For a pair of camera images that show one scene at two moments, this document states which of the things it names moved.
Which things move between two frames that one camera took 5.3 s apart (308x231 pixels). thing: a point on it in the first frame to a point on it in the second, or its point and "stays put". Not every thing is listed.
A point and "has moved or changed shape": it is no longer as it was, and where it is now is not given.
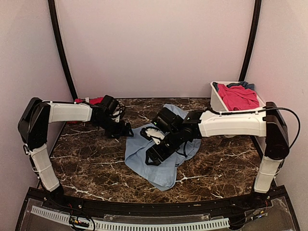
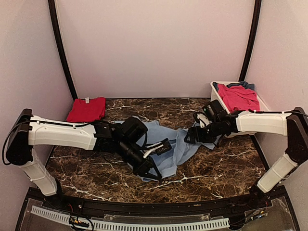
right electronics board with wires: (256, 213) stays put
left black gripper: (120, 132) to (142, 169)
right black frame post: (251, 40) stays put
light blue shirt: (162, 176) has moved or changed shape
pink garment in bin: (237, 97) stays put
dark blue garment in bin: (247, 85) stays put
